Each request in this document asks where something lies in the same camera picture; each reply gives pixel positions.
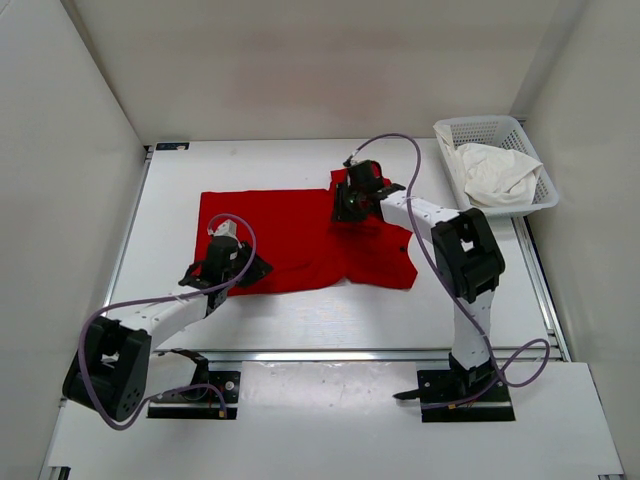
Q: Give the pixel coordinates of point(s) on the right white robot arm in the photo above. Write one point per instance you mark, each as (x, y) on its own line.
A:
(467, 261)

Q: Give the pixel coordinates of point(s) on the small table label sticker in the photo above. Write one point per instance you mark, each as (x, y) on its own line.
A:
(172, 146)

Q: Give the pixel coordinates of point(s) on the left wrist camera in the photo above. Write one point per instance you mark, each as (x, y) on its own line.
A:
(226, 228)

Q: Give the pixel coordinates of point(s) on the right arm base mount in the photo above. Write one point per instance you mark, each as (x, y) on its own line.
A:
(443, 399)

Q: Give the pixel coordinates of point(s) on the aluminium table rail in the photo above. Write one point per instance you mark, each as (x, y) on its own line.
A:
(326, 355)

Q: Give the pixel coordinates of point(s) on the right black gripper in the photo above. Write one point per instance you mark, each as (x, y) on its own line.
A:
(342, 214)

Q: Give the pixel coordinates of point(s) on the white plastic basket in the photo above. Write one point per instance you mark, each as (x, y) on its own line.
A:
(545, 185)

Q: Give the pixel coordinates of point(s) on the white t shirt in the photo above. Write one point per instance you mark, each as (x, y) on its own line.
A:
(490, 162)

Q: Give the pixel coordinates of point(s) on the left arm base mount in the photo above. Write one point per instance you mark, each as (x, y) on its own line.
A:
(184, 384)

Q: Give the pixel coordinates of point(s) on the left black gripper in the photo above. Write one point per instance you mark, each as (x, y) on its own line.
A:
(257, 270)

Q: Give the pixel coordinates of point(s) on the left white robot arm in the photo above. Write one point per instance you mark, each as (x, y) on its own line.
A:
(118, 368)

